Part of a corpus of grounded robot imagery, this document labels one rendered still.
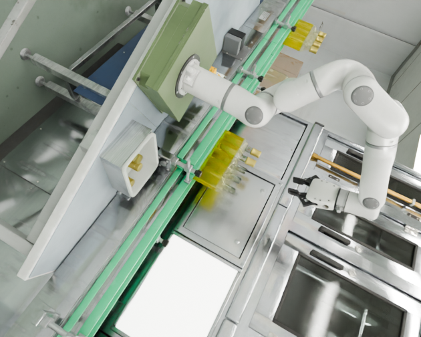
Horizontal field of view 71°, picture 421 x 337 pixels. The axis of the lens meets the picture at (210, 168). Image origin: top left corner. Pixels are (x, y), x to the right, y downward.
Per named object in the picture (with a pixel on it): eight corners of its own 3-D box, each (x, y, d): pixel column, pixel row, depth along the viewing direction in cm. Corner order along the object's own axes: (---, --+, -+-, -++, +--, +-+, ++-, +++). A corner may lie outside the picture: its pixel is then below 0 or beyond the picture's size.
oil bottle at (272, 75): (252, 74, 184) (292, 92, 179) (254, 68, 178) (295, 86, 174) (256, 68, 186) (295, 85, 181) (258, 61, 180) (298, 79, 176)
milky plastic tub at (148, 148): (113, 188, 110) (133, 200, 109) (99, 156, 91) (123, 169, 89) (140, 155, 119) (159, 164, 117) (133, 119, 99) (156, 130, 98)
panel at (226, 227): (110, 328, 111) (190, 381, 105) (109, 328, 108) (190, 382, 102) (221, 154, 154) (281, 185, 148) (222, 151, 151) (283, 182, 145)
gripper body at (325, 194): (335, 216, 106) (304, 206, 111) (343, 194, 111) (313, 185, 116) (338, 205, 100) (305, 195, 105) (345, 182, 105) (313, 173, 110)
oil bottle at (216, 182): (178, 172, 133) (220, 194, 129) (178, 166, 128) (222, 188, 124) (185, 162, 135) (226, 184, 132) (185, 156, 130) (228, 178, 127)
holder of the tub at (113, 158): (115, 194, 115) (131, 203, 114) (99, 156, 91) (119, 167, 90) (141, 161, 123) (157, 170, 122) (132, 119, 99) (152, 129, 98)
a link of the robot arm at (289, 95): (307, 71, 83) (312, 65, 96) (234, 107, 95) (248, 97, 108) (321, 102, 85) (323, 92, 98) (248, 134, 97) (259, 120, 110)
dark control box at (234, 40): (221, 49, 148) (236, 56, 147) (223, 35, 141) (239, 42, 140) (228, 40, 152) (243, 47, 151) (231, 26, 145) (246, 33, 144)
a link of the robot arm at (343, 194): (341, 218, 105) (333, 215, 106) (347, 198, 109) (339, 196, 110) (343, 206, 99) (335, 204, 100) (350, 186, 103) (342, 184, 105)
